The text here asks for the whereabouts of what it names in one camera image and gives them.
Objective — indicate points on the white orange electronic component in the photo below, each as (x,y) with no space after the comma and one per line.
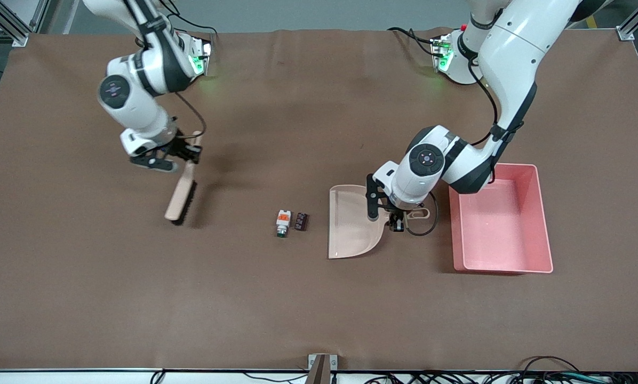
(283,218)

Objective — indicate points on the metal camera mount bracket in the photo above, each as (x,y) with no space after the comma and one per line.
(323,365)

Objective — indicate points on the beige plastic dustpan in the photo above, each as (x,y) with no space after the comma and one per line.
(348,229)

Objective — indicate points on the large table cover mat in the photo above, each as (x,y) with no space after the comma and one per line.
(244,298)

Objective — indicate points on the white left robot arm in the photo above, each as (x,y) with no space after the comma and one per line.
(511,48)

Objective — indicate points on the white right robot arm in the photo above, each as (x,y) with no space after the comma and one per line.
(137,112)

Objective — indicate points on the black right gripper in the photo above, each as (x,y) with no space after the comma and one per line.
(179,149)

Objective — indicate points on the small black electronic component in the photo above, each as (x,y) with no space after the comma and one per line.
(301,221)

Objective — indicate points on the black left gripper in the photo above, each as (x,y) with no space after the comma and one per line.
(396,217)

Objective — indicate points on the pink plastic bin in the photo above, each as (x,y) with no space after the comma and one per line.
(503,229)

